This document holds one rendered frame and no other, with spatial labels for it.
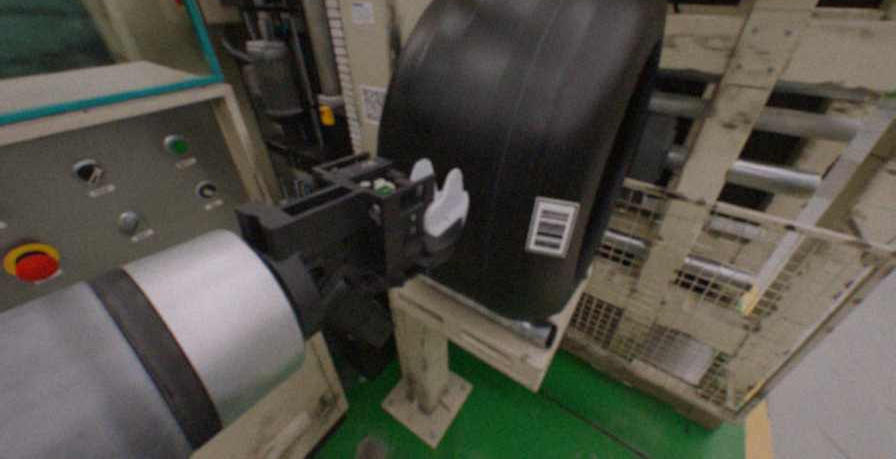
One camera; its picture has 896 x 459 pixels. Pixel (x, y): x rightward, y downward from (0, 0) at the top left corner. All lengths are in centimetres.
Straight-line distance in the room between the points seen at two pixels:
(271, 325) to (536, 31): 33
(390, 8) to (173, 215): 56
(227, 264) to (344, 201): 7
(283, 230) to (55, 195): 61
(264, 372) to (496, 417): 140
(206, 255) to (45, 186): 59
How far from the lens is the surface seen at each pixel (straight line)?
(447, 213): 30
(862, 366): 243
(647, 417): 172
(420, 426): 153
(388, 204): 21
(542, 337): 63
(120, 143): 77
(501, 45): 38
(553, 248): 35
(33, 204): 78
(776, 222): 98
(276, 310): 18
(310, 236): 20
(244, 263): 19
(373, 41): 65
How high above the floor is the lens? 142
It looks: 33 degrees down
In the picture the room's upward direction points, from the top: straight up
